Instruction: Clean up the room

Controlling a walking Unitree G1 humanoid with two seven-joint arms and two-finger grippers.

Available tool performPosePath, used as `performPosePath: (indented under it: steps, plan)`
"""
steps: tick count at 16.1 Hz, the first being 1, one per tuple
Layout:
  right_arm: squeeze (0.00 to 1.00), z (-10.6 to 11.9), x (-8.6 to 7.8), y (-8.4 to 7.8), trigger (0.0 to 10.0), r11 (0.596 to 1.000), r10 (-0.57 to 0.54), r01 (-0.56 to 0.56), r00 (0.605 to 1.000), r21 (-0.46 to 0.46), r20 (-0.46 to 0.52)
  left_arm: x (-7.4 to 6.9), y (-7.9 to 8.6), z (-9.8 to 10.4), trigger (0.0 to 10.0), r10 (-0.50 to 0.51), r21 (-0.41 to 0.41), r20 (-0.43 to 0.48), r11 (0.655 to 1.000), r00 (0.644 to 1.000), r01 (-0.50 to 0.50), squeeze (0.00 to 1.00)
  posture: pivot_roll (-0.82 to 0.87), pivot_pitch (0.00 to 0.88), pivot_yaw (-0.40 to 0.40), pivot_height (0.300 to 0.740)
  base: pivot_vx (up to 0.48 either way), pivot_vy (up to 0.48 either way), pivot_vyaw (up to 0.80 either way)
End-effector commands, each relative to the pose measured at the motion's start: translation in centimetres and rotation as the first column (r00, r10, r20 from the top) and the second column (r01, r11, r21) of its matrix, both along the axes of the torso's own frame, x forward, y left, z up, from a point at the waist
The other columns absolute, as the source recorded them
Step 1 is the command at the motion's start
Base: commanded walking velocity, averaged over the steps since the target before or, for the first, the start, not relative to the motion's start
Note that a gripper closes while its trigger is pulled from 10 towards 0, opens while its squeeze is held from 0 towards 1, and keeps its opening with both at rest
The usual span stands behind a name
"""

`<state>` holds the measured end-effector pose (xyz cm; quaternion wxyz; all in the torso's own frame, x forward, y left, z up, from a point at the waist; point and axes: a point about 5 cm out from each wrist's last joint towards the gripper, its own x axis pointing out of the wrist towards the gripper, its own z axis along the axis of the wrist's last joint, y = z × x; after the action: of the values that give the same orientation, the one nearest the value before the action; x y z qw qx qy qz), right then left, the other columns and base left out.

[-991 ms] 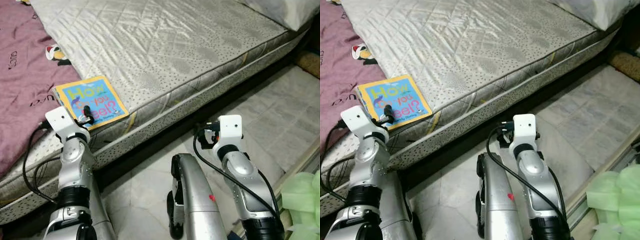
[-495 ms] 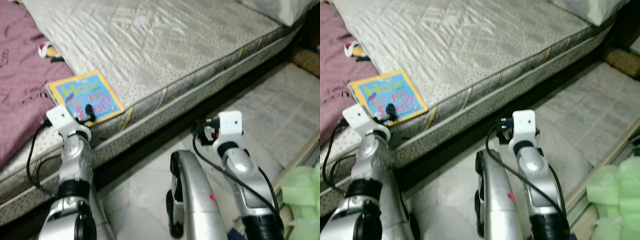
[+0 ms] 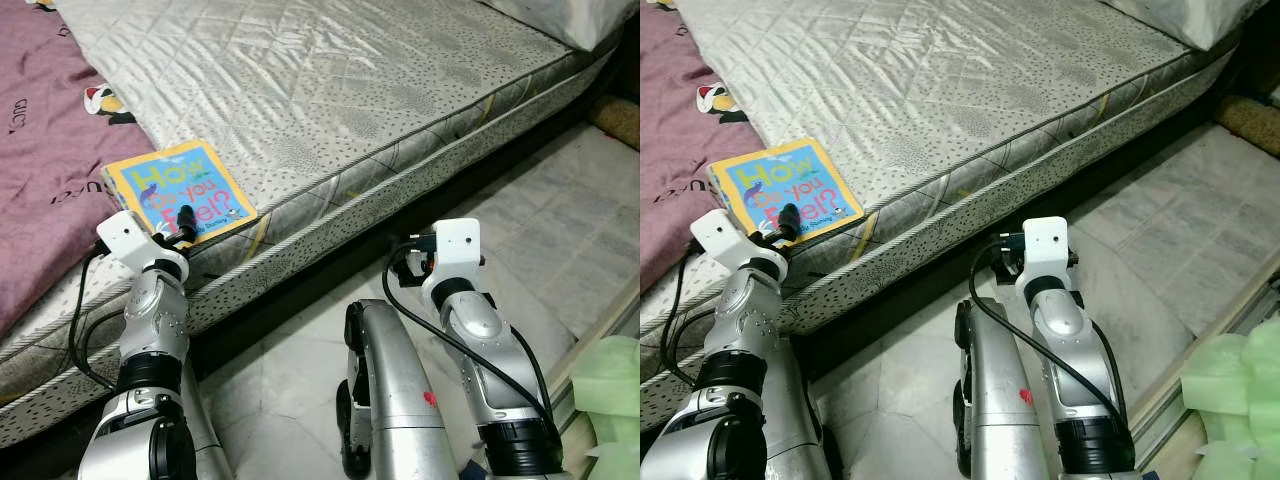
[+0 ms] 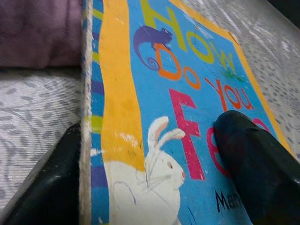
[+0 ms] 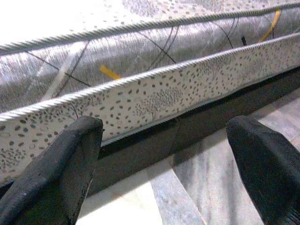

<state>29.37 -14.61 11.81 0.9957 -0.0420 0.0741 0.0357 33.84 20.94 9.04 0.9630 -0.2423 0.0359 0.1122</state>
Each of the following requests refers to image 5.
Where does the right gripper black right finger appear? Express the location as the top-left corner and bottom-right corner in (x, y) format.
(226, 115), (300, 225)

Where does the white quilted mattress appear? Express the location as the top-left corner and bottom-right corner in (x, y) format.
(0, 0), (300, 186)

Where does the black bed frame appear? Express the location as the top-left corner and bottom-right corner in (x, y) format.
(0, 67), (300, 197)

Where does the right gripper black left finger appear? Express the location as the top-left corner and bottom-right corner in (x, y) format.
(0, 115), (104, 225)

